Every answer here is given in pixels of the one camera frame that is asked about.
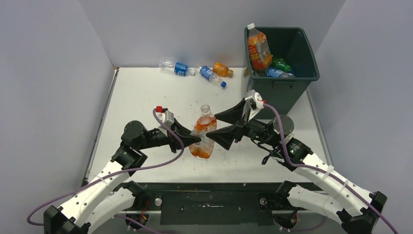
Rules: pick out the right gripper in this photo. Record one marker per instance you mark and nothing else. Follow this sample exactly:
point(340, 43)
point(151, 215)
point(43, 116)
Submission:
point(225, 136)

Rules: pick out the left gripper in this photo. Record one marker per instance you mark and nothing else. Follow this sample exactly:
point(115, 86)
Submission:
point(171, 142)

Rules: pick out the slim blue label bottle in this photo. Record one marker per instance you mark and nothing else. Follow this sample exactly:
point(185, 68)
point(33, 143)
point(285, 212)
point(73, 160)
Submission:
point(273, 72)

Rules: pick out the large orange label bottle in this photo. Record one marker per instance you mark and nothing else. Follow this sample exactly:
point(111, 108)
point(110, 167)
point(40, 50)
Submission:
point(258, 48)

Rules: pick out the green plastic bottle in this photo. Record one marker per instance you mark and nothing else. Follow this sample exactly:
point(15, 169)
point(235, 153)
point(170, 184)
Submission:
point(280, 64)

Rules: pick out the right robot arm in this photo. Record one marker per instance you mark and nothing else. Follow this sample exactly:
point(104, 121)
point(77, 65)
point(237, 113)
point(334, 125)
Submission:
point(355, 209)

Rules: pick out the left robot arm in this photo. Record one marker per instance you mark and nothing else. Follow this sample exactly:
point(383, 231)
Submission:
point(106, 195)

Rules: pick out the dark green plastic bin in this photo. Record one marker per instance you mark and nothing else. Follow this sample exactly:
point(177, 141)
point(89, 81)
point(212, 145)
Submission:
point(293, 45)

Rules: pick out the orange juice bottle far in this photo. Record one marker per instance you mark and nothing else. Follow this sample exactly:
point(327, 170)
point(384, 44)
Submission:
point(222, 70)

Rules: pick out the blue label bottle blue cap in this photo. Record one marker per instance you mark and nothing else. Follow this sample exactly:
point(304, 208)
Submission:
point(212, 77)

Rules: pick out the clear bottle blue label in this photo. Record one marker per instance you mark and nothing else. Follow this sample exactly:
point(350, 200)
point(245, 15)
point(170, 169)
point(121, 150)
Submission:
point(176, 68)

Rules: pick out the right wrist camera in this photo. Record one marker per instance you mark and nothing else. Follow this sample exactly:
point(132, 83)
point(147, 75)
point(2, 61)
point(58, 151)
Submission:
point(254, 100)

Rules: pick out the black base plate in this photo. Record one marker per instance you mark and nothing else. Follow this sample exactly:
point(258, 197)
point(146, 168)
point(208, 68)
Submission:
point(211, 203)

